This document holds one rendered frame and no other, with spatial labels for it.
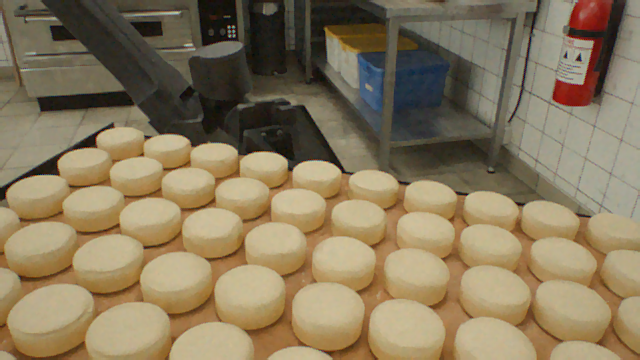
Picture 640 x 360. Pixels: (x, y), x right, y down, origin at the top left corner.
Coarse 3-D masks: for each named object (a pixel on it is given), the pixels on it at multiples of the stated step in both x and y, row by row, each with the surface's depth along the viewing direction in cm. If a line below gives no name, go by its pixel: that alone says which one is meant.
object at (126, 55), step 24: (48, 0) 61; (72, 0) 60; (96, 0) 62; (72, 24) 62; (96, 24) 61; (120, 24) 63; (96, 48) 63; (120, 48) 63; (144, 48) 65; (120, 72) 65; (144, 72) 64; (168, 72) 67; (144, 96) 65; (168, 96) 65; (192, 96) 70; (168, 120) 67
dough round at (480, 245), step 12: (468, 228) 44; (480, 228) 44; (492, 228) 44; (468, 240) 42; (480, 240) 42; (492, 240) 42; (504, 240) 42; (516, 240) 42; (468, 252) 42; (480, 252) 41; (492, 252) 41; (504, 252) 41; (516, 252) 41; (468, 264) 42; (480, 264) 41; (492, 264) 41; (504, 264) 41; (516, 264) 42
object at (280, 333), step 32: (160, 192) 50; (256, 224) 46; (0, 256) 40; (224, 256) 41; (384, 256) 43; (448, 256) 43; (32, 288) 37; (128, 288) 37; (288, 288) 38; (384, 288) 39; (448, 288) 40; (608, 288) 41; (192, 320) 35; (288, 320) 35; (448, 320) 36; (64, 352) 32; (256, 352) 33; (352, 352) 33; (448, 352) 34; (544, 352) 34
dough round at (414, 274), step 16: (400, 256) 40; (416, 256) 40; (432, 256) 40; (384, 272) 39; (400, 272) 38; (416, 272) 38; (432, 272) 38; (448, 272) 39; (400, 288) 37; (416, 288) 37; (432, 288) 37; (432, 304) 38
